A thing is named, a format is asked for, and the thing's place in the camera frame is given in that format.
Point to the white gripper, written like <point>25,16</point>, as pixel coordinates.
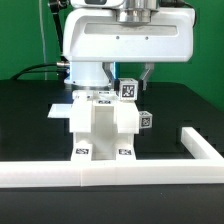
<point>112,31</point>

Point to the white tagged cube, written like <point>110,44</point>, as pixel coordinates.
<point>128,89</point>
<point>145,119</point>

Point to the white chair seat part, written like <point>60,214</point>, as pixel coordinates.
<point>104,143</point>

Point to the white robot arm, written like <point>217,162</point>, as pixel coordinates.
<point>91,74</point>

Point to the white flat tagged plate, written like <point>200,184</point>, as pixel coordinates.
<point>60,111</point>

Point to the white boundary fence frame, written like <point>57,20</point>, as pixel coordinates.
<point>206,166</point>

